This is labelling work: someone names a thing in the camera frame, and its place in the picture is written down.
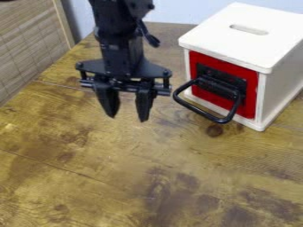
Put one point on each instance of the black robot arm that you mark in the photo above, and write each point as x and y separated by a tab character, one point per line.
123	70

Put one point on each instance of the white wooden drawer box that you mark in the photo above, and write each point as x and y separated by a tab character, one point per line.
257	38

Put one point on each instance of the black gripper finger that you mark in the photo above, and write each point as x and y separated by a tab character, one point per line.
143	101
109	98

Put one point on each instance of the woven bamboo blind panel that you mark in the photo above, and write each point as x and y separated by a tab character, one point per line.
35	38

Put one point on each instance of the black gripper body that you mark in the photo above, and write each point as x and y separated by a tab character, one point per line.
93	72

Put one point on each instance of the red drawer front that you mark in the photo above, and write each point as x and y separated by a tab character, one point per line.
221	80

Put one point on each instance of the black metal drawer handle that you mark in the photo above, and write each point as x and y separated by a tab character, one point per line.
205	103

